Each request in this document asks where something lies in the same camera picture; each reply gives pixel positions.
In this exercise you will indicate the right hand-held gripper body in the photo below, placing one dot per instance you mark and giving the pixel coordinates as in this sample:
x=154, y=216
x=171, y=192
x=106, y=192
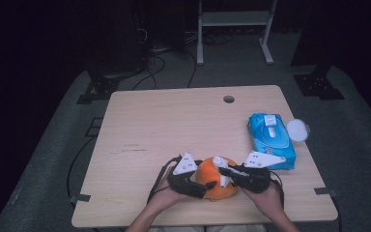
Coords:
x=256, y=180

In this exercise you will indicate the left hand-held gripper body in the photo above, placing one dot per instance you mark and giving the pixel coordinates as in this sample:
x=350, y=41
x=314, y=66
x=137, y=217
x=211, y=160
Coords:
x=183, y=183

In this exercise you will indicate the orange plush toy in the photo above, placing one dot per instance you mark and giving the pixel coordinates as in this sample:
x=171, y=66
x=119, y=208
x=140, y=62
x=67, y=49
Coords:
x=209, y=175

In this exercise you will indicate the white wet wipe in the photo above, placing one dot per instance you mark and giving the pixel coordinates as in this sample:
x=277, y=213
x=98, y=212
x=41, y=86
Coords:
x=219, y=162
x=272, y=131

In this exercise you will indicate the blue wet wipe pack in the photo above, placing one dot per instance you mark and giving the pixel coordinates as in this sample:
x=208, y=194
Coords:
x=280, y=141

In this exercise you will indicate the person's left hand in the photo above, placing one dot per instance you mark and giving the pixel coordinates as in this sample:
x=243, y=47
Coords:
x=162, y=198

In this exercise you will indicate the person's right hand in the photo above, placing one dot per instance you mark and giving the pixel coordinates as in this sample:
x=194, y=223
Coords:
x=269, y=203

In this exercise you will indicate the white round lid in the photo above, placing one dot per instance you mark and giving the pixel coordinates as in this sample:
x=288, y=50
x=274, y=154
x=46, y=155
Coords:
x=297, y=129

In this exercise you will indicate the grey tape piece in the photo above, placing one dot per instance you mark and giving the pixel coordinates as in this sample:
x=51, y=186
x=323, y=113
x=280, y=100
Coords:
x=325, y=191
x=81, y=197

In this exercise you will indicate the black stand with base plate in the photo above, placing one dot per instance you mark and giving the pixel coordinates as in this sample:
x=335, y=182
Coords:
x=317, y=85
x=101, y=87

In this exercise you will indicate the white metal stand frame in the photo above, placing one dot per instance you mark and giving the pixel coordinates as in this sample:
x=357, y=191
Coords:
x=235, y=18

